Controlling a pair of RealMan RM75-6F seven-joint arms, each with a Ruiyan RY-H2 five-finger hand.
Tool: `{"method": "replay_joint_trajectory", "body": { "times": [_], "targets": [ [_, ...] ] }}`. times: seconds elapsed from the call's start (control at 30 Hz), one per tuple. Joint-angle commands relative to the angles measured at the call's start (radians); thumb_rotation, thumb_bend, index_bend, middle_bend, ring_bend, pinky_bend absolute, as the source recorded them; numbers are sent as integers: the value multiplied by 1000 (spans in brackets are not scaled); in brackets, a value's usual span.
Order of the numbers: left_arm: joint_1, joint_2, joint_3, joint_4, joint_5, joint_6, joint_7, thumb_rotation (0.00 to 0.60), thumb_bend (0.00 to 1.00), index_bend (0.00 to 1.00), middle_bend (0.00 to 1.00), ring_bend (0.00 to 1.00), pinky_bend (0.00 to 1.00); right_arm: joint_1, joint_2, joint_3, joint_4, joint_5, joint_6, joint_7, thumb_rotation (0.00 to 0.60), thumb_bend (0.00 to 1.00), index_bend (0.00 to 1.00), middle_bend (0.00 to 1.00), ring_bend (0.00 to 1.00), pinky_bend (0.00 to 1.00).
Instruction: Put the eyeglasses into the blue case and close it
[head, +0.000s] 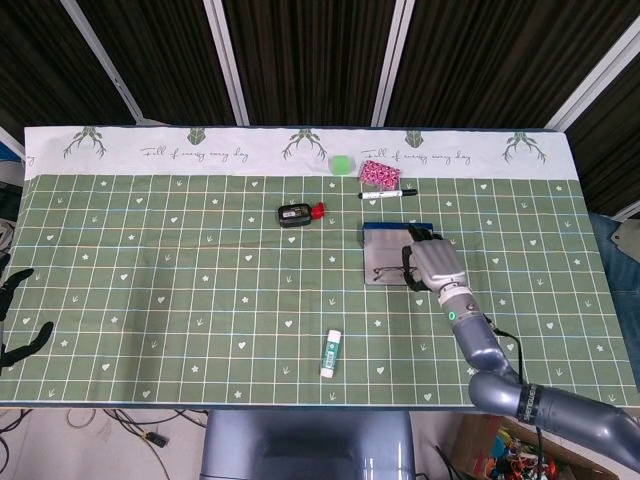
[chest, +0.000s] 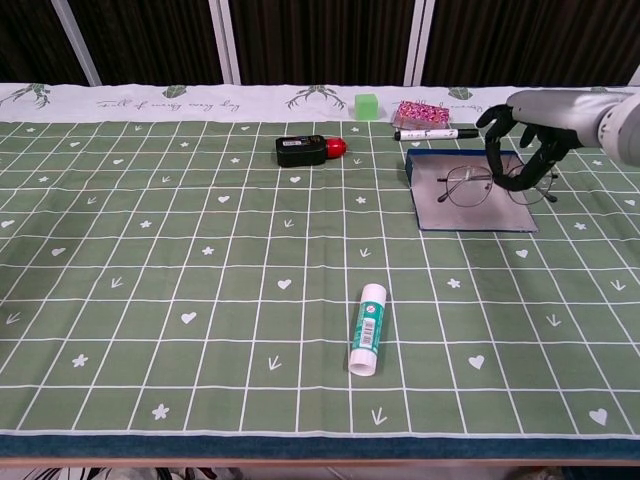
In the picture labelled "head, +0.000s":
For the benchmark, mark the black plug on floor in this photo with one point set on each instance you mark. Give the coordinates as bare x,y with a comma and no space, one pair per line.
157,441

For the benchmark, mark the white partition post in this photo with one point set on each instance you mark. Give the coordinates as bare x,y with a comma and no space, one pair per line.
227,65
595,75
395,65
107,65

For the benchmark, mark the wire-frame eyeglasses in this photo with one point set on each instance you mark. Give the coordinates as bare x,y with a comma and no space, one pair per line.
387,273

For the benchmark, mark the blue white board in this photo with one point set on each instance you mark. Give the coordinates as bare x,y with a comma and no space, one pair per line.
7,150

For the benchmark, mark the green grid tablecloth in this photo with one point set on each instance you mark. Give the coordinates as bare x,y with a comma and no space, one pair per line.
200,300

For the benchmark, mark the blue denim cloth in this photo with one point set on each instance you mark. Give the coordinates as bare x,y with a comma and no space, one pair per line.
620,270

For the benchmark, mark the green cube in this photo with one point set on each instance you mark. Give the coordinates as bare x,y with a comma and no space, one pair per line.
341,165

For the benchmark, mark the blue-grey robot torso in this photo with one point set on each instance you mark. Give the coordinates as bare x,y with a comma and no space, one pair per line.
300,440

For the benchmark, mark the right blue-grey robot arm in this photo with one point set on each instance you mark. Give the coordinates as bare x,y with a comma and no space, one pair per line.
475,340

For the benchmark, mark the white green glue stick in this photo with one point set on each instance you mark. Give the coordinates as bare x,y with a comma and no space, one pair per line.
331,352

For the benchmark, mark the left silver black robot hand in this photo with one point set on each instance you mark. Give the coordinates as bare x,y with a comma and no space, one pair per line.
15,287

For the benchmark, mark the black ink bottle red cap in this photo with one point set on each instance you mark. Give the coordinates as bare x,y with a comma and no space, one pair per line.
295,215

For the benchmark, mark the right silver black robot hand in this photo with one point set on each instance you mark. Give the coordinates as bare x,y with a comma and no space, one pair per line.
437,262

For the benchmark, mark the cardboard box of colourful toys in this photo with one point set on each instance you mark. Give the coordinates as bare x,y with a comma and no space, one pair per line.
475,440

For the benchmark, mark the blue glasses case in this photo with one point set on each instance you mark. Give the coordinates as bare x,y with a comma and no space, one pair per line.
385,245

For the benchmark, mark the white marker pen black cap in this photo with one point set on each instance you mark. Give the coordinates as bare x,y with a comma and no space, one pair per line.
385,194

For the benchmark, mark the grey flat plate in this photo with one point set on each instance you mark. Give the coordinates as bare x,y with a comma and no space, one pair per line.
627,235

